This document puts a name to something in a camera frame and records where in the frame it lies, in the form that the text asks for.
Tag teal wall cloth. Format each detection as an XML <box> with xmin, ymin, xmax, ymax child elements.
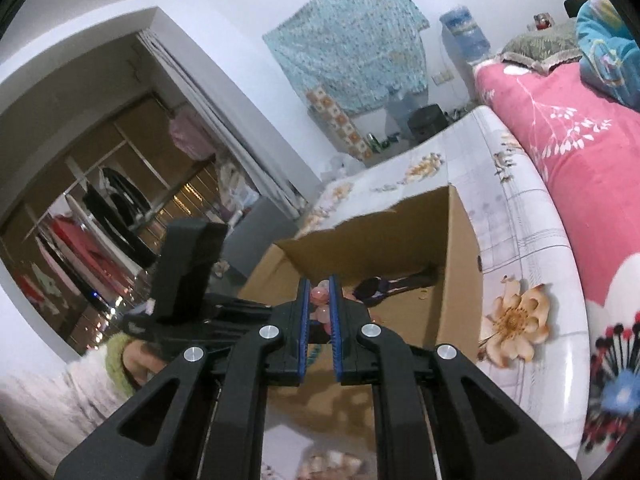
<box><xmin>262</xmin><ymin>0</ymin><xmax>431</xmax><ymax>116</ymax></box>

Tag large cardboard box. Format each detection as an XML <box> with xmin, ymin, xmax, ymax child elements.
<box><xmin>237</xmin><ymin>185</ymin><xmax>485</xmax><ymax>431</ymax></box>

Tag red hanging garment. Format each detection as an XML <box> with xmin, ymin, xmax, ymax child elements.
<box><xmin>50</xmin><ymin>215</ymin><xmax>126</xmax><ymax>296</ymax></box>

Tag pink floral bed sheet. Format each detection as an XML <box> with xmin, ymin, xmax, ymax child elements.
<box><xmin>472</xmin><ymin>60</ymin><xmax>640</xmax><ymax>461</ymax></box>

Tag person's left forearm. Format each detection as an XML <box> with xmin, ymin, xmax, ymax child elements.
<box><xmin>0</xmin><ymin>332</ymin><xmax>138</xmax><ymax>476</ymax></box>

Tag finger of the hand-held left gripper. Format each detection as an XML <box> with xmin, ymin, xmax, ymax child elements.
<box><xmin>202</xmin><ymin>296</ymin><xmax>276</xmax><ymax>336</ymax></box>

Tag pink and black smartwatch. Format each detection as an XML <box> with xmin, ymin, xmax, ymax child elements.
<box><xmin>352</xmin><ymin>270</ymin><xmax>441</xmax><ymax>306</ymax></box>

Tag orange patterned cloth strip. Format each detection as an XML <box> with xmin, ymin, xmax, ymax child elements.
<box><xmin>305</xmin><ymin>85</ymin><xmax>373</xmax><ymax>161</ymax></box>

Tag blue water bottle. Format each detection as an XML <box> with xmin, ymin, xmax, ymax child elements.
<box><xmin>440</xmin><ymin>7</ymin><xmax>490</xmax><ymax>63</ymax></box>

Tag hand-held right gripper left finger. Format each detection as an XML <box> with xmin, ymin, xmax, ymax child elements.
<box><xmin>55</xmin><ymin>277</ymin><xmax>311</xmax><ymax>480</ymax></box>

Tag pink bead bracelet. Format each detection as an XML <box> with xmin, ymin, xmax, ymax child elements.
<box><xmin>309</xmin><ymin>280</ymin><xmax>335</xmax><ymax>341</ymax></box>

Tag blue printed blanket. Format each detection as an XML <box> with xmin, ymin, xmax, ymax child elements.
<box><xmin>575</xmin><ymin>0</ymin><xmax>640</xmax><ymax>111</ymax></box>

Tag black hanging garment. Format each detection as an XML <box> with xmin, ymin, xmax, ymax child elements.
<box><xmin>82</xmin><ymin>167</ymin><xmax>161</xmax><ymax>271</ymax></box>

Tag open wardrobe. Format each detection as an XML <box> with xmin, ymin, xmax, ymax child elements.
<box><xmin>0</xmin><ymin>90</ymin><xmax>236</xmax><ymax>356</ymax></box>

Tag pink hanging garment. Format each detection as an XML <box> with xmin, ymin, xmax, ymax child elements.
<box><xmin>170</xmin><ymin>110</ymin><xmax>216</xmax><ymax>161</ymax></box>

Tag grey board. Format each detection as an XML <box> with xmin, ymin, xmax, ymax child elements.
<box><xmin>222</xmin><ymin>195</ymin><xmax>301</xmax><ymax>281</ymax></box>

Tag floral tablecloth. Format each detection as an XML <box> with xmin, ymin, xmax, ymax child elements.
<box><xmin>262</xmin><ymin>105</ymin><xmax>591</xmax><ymax>480</ymax></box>

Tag person's left hand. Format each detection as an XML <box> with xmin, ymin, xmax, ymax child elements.
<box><xmin>122</xmin><ymin>342</ymin><xmax>168</xmax><ymax>386</ymax></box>

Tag empty clear water bottle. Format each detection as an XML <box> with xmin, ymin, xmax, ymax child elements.
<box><xmin>387</xmin><ymin>87</ymin><xmax>421</xmax><ymax>131</ymax></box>

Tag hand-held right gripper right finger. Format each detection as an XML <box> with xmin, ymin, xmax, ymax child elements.
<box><xmin>331</xmin><ymin>275</ymin><xmax>581</xmax><ymax>480</ymax></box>

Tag white plastic bag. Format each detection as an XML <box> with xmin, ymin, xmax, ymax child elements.
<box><xmin>320</xmin><ymin>155</ymin><xmax>361</xmax><ymax>183</ymax></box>

